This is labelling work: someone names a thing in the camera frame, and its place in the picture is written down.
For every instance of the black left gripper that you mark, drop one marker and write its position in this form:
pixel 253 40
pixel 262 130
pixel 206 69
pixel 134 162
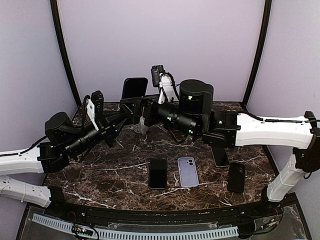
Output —
pixel 107 126

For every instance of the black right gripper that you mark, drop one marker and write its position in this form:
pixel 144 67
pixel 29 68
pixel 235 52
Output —
pixel 149 102

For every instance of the black phone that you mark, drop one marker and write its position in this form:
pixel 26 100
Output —
pixel 236 178
pixel 134 87

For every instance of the black phone case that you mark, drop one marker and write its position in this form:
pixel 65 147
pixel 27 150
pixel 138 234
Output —
pixel 149 175

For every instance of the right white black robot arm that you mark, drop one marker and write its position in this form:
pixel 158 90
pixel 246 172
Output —
pixel 188 108

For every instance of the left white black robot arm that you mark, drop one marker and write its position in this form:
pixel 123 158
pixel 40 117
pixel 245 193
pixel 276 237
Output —
pixel 52 153

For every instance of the black phone under lavender case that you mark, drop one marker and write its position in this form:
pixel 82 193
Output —
pixel 236 178

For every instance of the white mug orange inside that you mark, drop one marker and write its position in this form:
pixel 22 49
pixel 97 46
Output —
pixel 141 128

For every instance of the white-edged smartphone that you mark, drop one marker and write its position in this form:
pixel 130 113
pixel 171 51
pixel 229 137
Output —
pixel 220 157

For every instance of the small circuit board with leds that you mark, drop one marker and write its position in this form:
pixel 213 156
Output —
pixel 80 230

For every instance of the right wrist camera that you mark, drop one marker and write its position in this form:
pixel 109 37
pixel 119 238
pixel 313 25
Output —
pixel 165 83

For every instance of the white slotted cable duct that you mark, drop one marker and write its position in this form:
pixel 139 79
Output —
pixel 137 232

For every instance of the left black frame post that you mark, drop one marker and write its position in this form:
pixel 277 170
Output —
pixel 63 51

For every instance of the black frame post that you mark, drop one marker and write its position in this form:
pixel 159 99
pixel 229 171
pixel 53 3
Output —
pixel 63 51
pixel 258 53

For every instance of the right black frame post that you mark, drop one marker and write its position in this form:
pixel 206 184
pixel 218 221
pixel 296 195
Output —
pixel 258 53

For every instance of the black front table rail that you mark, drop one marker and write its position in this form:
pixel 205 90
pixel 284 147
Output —
pixel 234 215

